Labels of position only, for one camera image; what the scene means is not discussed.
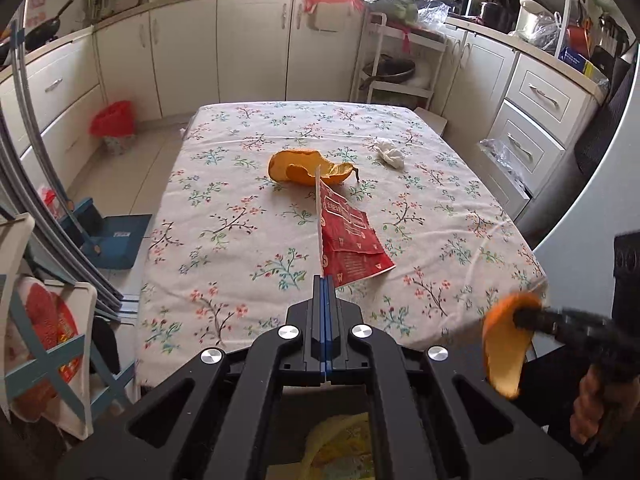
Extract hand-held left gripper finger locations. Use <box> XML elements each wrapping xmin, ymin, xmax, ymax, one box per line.
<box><xmin>326</xmin><ymin>279</ymin><xmax>583</xmax><ymax>480</ymax></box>
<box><xmin>55</xmin><ymin>275</ymin><xmax>327</xmax><ymax>480</ymax></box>

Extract white and blue folding chair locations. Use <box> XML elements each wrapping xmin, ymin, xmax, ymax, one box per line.
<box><xmin>0</xmin><ymin>212</ymin><xmax>136</xmax><ymax>441</ymax></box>

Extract blue dustpan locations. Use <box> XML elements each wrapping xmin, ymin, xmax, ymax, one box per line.
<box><xmin>75</xmin><ymin>197</ymin><xmax>153</xmax><ymax>271</ymax></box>

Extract white shelf rack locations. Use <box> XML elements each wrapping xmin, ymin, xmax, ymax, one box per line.
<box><xmin>467</xmin><ymin>0</ymin><xmax>581</xmax><ymax>58</ymax></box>

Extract blue box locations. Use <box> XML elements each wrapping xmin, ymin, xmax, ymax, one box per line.
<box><xmin>557</xmin><ymin>46</ymin><xmax>601</xmax><ymax>78</ymax></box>

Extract white rolling cart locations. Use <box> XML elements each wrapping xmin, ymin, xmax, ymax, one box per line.
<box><xmin>352</xmin><ymin>10</ymin><xmax>448</xmax><ymax>111</ymax></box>

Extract yellow waste bin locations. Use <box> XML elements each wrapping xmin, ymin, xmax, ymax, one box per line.
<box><xmin>270</xmin><ymin>410</ymin><xmax>376</xmax><ymax>480</ymax></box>

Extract grey metal tube frame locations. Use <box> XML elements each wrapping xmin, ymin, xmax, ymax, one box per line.
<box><xmin>0</xmin><ymin>10</ymin><xmax>123</xmax><ymax>317</ymax></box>

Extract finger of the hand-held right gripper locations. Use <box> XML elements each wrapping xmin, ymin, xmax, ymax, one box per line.
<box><xmin>512</xmin><ymin>306</ymin><xmax>608</xmax><ymax>347</ymax></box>

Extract white drawer cabinet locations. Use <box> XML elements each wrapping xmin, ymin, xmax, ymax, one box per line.
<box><xmin>442</xmin><ymin>17</ymin><xmax>608</xmax><ymax>216</ymax></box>

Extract white kitchen cabinets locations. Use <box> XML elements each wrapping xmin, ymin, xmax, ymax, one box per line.
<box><xmin>0</xmin><ymin>0</ymin><xmax>371</xmax><ymax>171</ymax></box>

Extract black pot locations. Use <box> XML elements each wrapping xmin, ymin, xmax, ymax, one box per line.
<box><xmin>479</xmin><ymin>1</ymin><xmax>506</xmax><ymax>31</ymax></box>

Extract red printed bag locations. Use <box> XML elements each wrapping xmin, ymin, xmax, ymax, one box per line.
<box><xmin>20</xmin><ymin>282</ymin><xmax>86</xmax><ymax>421</ymax></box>

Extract white stool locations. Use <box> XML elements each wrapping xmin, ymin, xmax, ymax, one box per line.
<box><xmin>415</xmin><ymin>107</ymin><xmax>448</xmax><ymax>136</ymax></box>

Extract bag of green vegetables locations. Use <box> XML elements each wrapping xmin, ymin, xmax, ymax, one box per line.
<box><xmin>367</xmin><ymin>0</ymin><xmax>418</xmax><ymax>23</ymax></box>

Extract crinkled clear plastic bag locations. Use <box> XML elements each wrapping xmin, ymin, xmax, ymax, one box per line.
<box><xmin>417</xmin><ymin>0</ymin><xmax>451</xmax><ymax>28</ymax></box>

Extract red pot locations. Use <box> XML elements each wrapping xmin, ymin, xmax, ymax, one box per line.
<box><xmin>567</xmin><ymin>25</ymin><xmax>593</xmax><ymax>53</ymax></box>

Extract white jug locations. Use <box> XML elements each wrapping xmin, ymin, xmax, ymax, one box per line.
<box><xmin>515</xmin><ymin>0</ymin><xmax>543</xmax><ymax>38</ymax></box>

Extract round orange peel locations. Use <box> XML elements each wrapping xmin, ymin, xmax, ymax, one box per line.
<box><xmin>481</xmin><ymin>292</ymin><xmax>545</xmax><ymax>400</ymax></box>

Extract floor bin with red bag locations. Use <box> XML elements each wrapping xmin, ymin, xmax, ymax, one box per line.
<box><xmin>90</xmin><ymin>101</ymin><xmax>136</xmax><ymax>156</ymax></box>

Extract crumpled white tissue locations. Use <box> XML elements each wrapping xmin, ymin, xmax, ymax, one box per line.
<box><xmin>374</xmin><ymin>137</ymin><xmax>406</xmax><ymax>168</ymax></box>

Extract black wok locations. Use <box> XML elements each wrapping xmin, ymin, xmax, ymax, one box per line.
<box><xmin>361</xmin><ymin>57</ymin><xmax>417</xmax><ymax>92</ymax></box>

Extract table with floral tablecloth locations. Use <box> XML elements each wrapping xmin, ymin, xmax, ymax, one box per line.
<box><xmin>137</xmin><ymin>101</ymin><xmax>548</xmax><ymax>391</ymax></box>

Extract person's right hand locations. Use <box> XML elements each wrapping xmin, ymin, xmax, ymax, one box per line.
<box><xmin>570</xmin><ymin>365</ymin><xmax>617</xmax><ymax>455</ymax></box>

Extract large orange peel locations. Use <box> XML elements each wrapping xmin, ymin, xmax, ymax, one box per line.
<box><xmin>268</xmin><ymin>149</ymin><xmax>362</xmax><ymax>187</ymax></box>

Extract black frying pan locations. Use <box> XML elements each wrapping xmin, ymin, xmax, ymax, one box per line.
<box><xmin>22</xmin><ymin>0</ymin><xmax>78</xmax><ymax>51</ymax></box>

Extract white hanging bin red bag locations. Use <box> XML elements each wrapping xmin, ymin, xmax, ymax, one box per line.
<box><xmin>304</xmin><ymin>0</ymin><xmax>366</xmax><ymax>33</ymax></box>

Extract red and white paper bag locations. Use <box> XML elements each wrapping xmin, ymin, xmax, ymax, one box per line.
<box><xmin>315</xmin><ymin>167</ymin><xmax>396</xmax><ymax>291</ymax></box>

